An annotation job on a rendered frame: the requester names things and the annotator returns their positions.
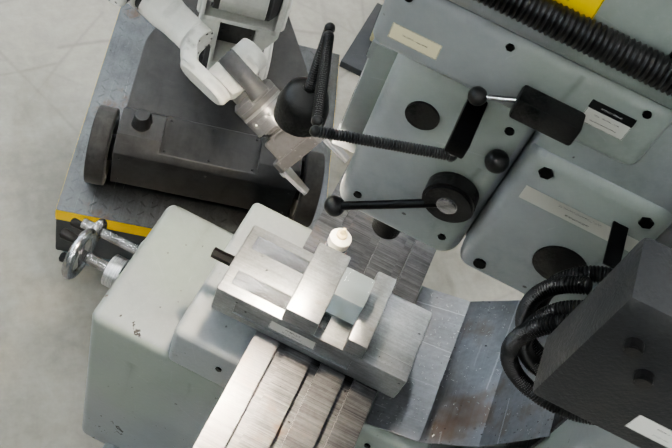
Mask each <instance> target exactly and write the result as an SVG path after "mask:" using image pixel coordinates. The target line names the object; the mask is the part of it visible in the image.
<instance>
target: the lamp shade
mask: <svg viewBox="0 0 672 448"><path fill-rule="evenodd" d="M306 80H307V77H297V78H294V79H292V80H291V81H290V82H289V83H288V84H287V85H286V86H285V87H284V88H283V89H282V90H281V91H280V93H279V95H278V98H277V101H276V104H275V107H274V112H273V115H274V119H275V122H276V123H277V125H278V126H279V127H280V128H281V129H282V130H283V131H285V132H286V133H288V134H290V135H293V136H296V137H312V136H311V135H310V133H309V130H310V128H311V127H312V126H313V125H312V123H311V118H312V117H311V116H312V109H313V102H314V96H315V89H316V85H315V88H314V89H313V90H308V89H307V88H306V87H305V83H306ZM329 109H330V108H329V96H328V92H327V96H326V103H325V111H324V118H323V124H322V125H321V126H322V127H324V124H325V122H326V119H327V116H328V114H329Z"/></svg>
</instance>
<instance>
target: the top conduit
mask: <svg viewBox="0 0 672 448"><path fill-rule="evenodd" d="M473 1H474V0H473ZM477 2H478V3H483V5H484V6H486V5H488V7H489V9H491V8H494V11H499V12H500V14H503V13H504V14H505V16H506V17H508V16H510V18H511V20H512V19H516V21H517V22H520V21H521V23H522V25H525V24H527V27H528V28H529V27H532V28H533V30H538V32H539V33H542V32H543V33H544V36H546V35H549V37H550V38H554V39H555V41H559V40H560V42H561V44H563V43H565V44H566V46H567V47H568V46H571V47H572V49H577V51H578V52H581V51H582V53H583V55H585V54H588V56H589V57H593V58H594V60H598V59H599V62H600V63H603V62H604V63H605V65H606V66H607V65H610V67H611V68H616V71H620V70H621V72H622V74H624V73H626V74H627V76H628V77H629V76H632V77H633V79H638V81H639V82H642V81H643V82H644V84H645V85H647V84H649V86H650V88H651V87H654V88H655V90H660V91H661V93H664V92H665V93H666V95H667V96H669V95H671V96H672V52H671V53H670V54H669V55H666V56H665V55H664V53H663V52H661V53H659V51H658V50H653V47H648V46H647V44H643V45H642V43H641V41H639V42H636V39H635V38H634V39H631V38H630V36H625V34H624V33H621V34H620V33H619V31H618V30H616V31H614V30H613V28H608V26H607V25H602V23H601V22H599V23H597V21H596V19H594V20H591V18H590V17H586V16H585V14H581V15H580V13H579V11H577V12H574V9H573V8H572V9H569V8H568V6H564V7H563V4H562V3H559V4H558V3H557V1H556V0H555V1H552V0H477Z"/></svg>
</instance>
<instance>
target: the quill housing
mask: <svg viewBox="0 0 672 448"><path fill-rule="evenodd" d="M470 89H471V88H468V87H466V86H464V85H462V84H460V83H458V82H456V81H454V80H452V79H450V78H448V77H446V76H444V75H442V74H440V73H438V72H436V71H434V70H432V69H430V68H428V67H426V66H424V65H422V64H420V63H418V62H416V61H414V60H412V59H410V58H408V57H406V56H404V55H402V54H400V53H398V54H397V56H396V59H395V61H394V63H393V65H392V68H391V70H390V72H389V74H388V77H387V79H386V81H385V84H384V86H383V88H382V90H381V93H380V95H379V97H378V99H377V102H376V104H375V106H374V109H373V111H372V113H371V115H370V118H369V120H368V122H367V124H366V127H365V129H364V131H363V134H365V135H366V134H367V135H371V136H372V135H373V136H376V137H378V136H379V137H382V138H384V137H385V138H388V139H390V138H391V139H394V140H396V139H397V140H398V141H399V140H400V141H403V142H405V141H406V142H409V143H411V142H412V143H415V144H416V143H418V145H419V144H421V145H422V144H423V145H424V146H425V145H427V146H428V145H429V146H433V147H434V146H435V147H438V148H440V147H441V148H445V146H446V143H447V141H448V139H449V137H450V135H451V132H452V130H453V128H454V126H455V124H456V121H457V119H458V117H459V115H460V113H461V110H462V108H463V106H464V104H465V102H466V101H467V99H468V92H469V90H470ZM486 102H487V103H488V106H487V108H486V110H485V113H484V115H483V117H482V120H481V122H480V124H479V127H478V129H477V131H476V134H475V136H474V138H473V141H472V143H471V145H470V148H469V149H468V151H467V153H466V154H465V156H464V158H462V159H460V158H458V157H457V159H456V160H455V161H453V162H448V161H446V160H443V159H442V160H441V159H437V158H436V159H435V158H432V157H430V158H429V157H426V156H425V157H423V155H422V156H420V155H419V156H418V155H414V154H413V155H412V154H408V153H407V154H406V153H403V152H401V153H400V152H397V151H395V152H394V151H391V150H389V151H388V149H387V150H385V149H382V148H381V149H379V148H376V147H374V148H373V147H370V146H368V147H367V146H364V145H362V146H361V145H357V147H356V149H355V152H354V154H353V156H352V159H351V161H350V163H349V165H348V168H347V170H346V172H345V174H344V177H343V179H342V182H341V185H340V193H341V196H342V199H343V200H344V201H373V200H405V199H422V193H423V191H424V189H425V186H426V184H427V182H428V180H429V178H430V177H431V176H432V175H434V174H436V173H439V172H454V173H458V174H460V175H462V176H464V177H466V178H467V179H469V180H470V181H471V182H472V183H473V184H474V185H475V186H476V188H477V190H478V193H479V201H478V203H477V206H476V209H475V211H474V213H473V215H472V217H471V218H470V219H468V220H467V221H464V222H460V223H450V222H445V221H442V220H440V219H438V218H436V217H434V216H433V215H432V214H431V213H430V212H429V211H428V210H427V209H426V208H409V209H369V210H359V211H361V212H363V213H365V214H367V215H369V216H371V217H373V218H375V219H377V220H379V221H381V222H383V223H385V224H387V225H389V226H391V227H393V228H395V229H397V230H399V231H401V232H403V233H405V234H407V235H409V236H410V237H412V238H414V239H416V240H418V241H420V242H422V243H424V244H426V245H428V246H430V247H432V248H434V249H437V250H440V251H447V250H451V249H453V248H455V247H456V246H457V245H458V244H459V243H460V242H461V240H462V239H463V237H464V236H465V234H466V233H467V231H468V230H469V228H470V227H471V225H472V224H473V223H474V221H475V220H476V218H477V217H478V215H479V214H480V212H481V211H482V209H483V208H484V206H485V205H486V203H487V202H488V200H489V199H490V197H491V196H492V194H493V193H494V191H495V190H496V188H497V187H498V186H499V184H500V183H501V181H502V180H503V178H504V177H505V175H506V174H507V172H508V171H509V169H510V168H511V166H512V165H513V163H514V162H515V160H516V159H517V157H518V156H519V154H520V153H521V152H522V150H523V149H524V147H525V146H526V144H527V143H528V141H529V140H530V138H531V137H532V135H533V134H534V132H535V131H536V130H534V129H532V128H530V127H528V126H526V125H524V124H522V123H520V122H518V121H516V120H514V119H512V118H511V117H510V116H509V113H510V110H511V108H509V107H507V106H505V105H503V104H501V103H499V102H497V101H492V100H487V101H486ZM494 149H501V150H503V151H505V152H506V153H507V155H508V156H509V160H510V162H509V166H508V168H507V169H506V170H505V171H504V172H502V173H500V174H494V173H491V172H490V171H488V170H487V168H486V167H485V163H484V160H485V156H486V155H487V153H488V152H489V151H491V150H494Z"/></svg>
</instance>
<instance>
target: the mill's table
mask: <svg viewBox="0 0 672 448"><path fill-rule="evenodd" d="M373 219H374V218H373V217H371V216H369V215H367V214H365V213H363V212H361V211H359V210H344V212H343V213H342V214H341V215H340V216H337V217H332V216H329V215H328V214H327V213H326V212H325V210H323V211H322V213H321V215H320V217H319V219H318V221H317V222H316V224H315V226H314V228H313V230H312V231H311V233H310V235H309V237H308V239H307V241H306V242H305V244H304V246H303V249H305V250H307V251H309V252H311V253H313V254H314V253H315V251H316V249H317V247H318V245H319V243H323V244H326V242H327V239H328V237H329V235H330V233H331V231H332V230H334V229H336V228H342V229H343V228H346V230H347V231H348V232H349V233H350V235H351V238H352V241H351V243H350V245H349V247H348V250H347V251H346V255H348V256H350V257H351V260H350V262H349V264H348V266H347V267H349V268H351V269H353V270H355V271H357V272H359V273H361V274H363V275H365V276H367V277H369V278H371V279H373V280H374V279H375V277H376V275H377V273H378V272H382V273H384V274H386V275H388V276H390V277H392V278H394V279H396V283H395V286H394V288H393V290H392V293H393V294H395V295H397V296H399V297H401V298H403V299H405V300H408V301H410V302H412V303H414V302H415V300H416V298H417V295H418V293H419V291H420V288H421V286H422V283H423V281H424V279H425V276H426V274H427V271H428V269H429V267H430V264H431V262H432V259H433V257H434V255H435V252H436V250H437V249H434V248H432V247H430V246H428V245H426V244H424V243H422V242H420V241H418V240H416V239H414V238H412V237H410V236H409V235H407V234H405V233H403V232H401V231H400V233H399V235H398V236H397V237H396V238H394V239H383V238H381V237H379V236H378V235H377V234H376V233H375V232H374V230H373V228H372V221H373ZM376 394H377V390H375V389H373V388H371V387H369V386H367V385H365V384H363V383H361V382H359V381H357V380H355V379H353V378H351V377H349V376H347V375H345V374H343V373H341V372H339V371H337V370H335V369H333V368H331V367H329V366H327V365H325V364H323V363H321V362H319V361H317V360H315V359H313V358H311V357H309V356H307V355H305V354H303V353H301V352H299V351H297V350H295V349H293V348H291V347H289V346H287V345H285V344H283V343H281V342H279V341H277V340H275V339H273V338H271V337H269V336H267V335H265V334H263V333H261V332H259V331H257V332H256V333H255V335H254V337H253V339H252V341H251V343H250V344H249V346H248V348H247V350H246V352H245V353H244V355H243V357H242V359H241V361H240V363H239V364H238V366H237V368H236V370H235V372H234V373H233V375H232V377H231V379H230V381H229V383H228V384H227V386H226V388H225V390H224V392H223V394H222V395H221V397H220V399H219V401H218V403H217V404H216V406H215V408H214V410H213V412H212V414H211V415H210V417H209V419H208V420H207V422H206V424H205V426H204V428H203V429H202V431H201V434H200V435H199V437H198V439H197V441H196V443H195V444H194V446H193V448H354V446H355V444H356V442H357V439H358V437H359V434H360V432H361V430H362V427H363V425H364V422H365V420H366V418H367V415H368V413H369V410H370V408H371V406H372V403H373V401H374V398H375V396H376Z"/></svg>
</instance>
